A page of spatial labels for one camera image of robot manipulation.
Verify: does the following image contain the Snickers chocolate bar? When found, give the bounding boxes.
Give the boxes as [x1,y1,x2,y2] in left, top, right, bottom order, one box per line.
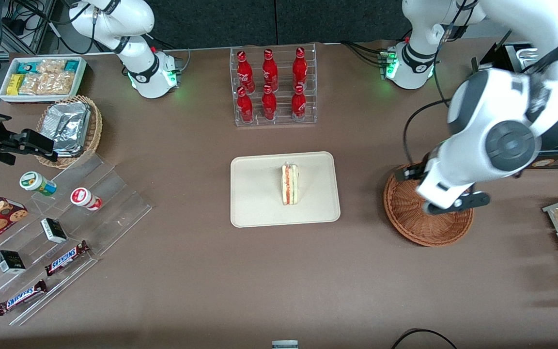
[0,279,48,317]
[44,240,91,277]

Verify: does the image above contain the black arm base cables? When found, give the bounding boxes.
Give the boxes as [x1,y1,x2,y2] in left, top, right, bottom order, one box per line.
[341,41,392,67]

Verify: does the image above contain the clear acrylic bottle rack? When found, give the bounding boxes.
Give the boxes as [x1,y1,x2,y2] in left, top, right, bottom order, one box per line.
[229,43,318,127]

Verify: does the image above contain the red cola bottle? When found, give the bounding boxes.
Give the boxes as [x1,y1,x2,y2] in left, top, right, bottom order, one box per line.
[236,86,254,124]
[261,85,278,121]
[262,48,279,93]
[236,50,256,94]
[291,84,307,122]
[292,47,309,91]

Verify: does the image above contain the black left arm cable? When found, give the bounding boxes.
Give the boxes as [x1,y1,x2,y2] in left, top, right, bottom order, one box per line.
[402,48,455,168]

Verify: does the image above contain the small black box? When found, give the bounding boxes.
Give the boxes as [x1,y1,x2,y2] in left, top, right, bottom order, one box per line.
[40,218,68,244]
[0,250,27,275]

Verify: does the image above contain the clear nut snack bag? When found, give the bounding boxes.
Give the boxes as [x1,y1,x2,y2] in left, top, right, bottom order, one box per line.
[19,73,47,95]
[37,59,67,75]
[42,71,76,95]

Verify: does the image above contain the brown wicker basket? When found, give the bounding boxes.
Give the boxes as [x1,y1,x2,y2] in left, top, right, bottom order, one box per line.
[383,162,475,248]

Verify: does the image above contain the cream plastic tray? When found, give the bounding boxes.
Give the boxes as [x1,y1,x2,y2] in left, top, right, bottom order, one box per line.
[230,151,341,228]

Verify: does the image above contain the black floor cable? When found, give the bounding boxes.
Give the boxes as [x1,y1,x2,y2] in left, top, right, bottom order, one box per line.
[390,328,459,349]

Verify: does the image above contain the triangle sandwich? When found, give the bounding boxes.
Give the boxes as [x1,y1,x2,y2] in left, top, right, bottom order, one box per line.
[281,163,300,206]

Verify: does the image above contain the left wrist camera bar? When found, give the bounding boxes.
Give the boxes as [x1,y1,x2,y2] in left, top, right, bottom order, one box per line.
[423,191,492,216]

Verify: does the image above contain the aluminium frame post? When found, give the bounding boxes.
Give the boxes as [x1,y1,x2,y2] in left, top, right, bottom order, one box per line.
[0,0,58,60]

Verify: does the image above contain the light wicker basket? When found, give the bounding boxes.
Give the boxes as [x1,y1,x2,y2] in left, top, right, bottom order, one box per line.
[36,95,103,170]

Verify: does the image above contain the yellow snack packet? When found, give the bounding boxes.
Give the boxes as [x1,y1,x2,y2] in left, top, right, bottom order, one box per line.
[6,73,26,96]

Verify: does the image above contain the clear acrylic tiered stand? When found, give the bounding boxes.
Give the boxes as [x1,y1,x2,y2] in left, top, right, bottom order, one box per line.
[0,153,153,326]

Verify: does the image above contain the green lid yogurt cup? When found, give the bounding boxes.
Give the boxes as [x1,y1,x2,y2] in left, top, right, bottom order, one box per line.
[19,171,58,196]

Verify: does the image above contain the red lid yogurt cup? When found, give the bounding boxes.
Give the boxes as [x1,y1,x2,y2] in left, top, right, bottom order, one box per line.
[70,187,103,212]

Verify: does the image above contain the silver foil packet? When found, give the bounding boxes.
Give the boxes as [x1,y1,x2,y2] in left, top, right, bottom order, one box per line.
[43,102,92,147]
[52,140,89,158]

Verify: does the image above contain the white plastic snack bin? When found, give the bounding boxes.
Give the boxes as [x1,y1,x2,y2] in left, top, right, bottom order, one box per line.
[0,56,88,105]

